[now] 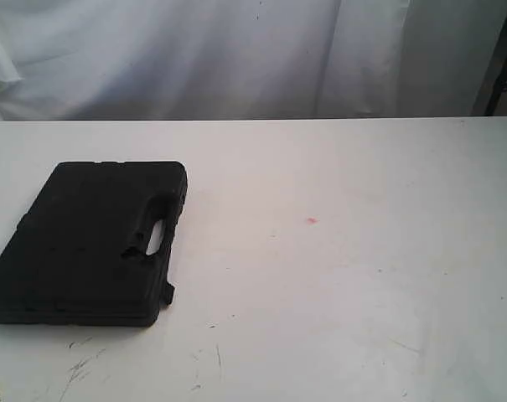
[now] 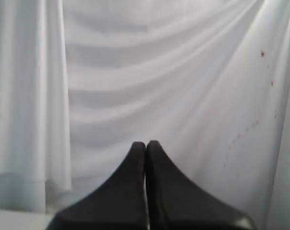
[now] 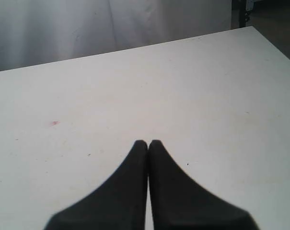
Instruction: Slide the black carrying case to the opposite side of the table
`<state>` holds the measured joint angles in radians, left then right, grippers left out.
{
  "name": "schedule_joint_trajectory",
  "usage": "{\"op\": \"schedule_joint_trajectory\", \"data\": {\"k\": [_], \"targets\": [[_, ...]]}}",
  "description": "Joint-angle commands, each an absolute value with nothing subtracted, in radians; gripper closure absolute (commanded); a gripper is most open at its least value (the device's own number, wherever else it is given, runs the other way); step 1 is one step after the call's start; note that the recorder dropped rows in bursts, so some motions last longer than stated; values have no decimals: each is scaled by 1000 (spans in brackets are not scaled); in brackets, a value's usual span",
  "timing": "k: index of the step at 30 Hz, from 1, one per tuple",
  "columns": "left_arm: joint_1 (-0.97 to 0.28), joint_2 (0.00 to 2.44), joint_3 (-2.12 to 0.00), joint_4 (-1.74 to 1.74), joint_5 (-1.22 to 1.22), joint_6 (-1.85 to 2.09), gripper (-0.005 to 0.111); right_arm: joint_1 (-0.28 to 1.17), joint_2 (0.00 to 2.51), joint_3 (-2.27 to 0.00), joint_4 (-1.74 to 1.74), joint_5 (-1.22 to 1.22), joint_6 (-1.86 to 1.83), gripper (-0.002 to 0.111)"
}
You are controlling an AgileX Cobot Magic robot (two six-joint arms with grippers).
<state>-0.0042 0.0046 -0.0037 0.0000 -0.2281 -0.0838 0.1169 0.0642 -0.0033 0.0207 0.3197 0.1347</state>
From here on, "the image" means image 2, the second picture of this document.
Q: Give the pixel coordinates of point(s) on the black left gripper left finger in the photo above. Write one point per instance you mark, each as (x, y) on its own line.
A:
(118, 204)

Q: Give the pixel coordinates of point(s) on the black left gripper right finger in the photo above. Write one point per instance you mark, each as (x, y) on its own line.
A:
(177, 203)

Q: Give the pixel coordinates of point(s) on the white backdrop curtain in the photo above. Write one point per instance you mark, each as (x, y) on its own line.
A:
(80, 80)

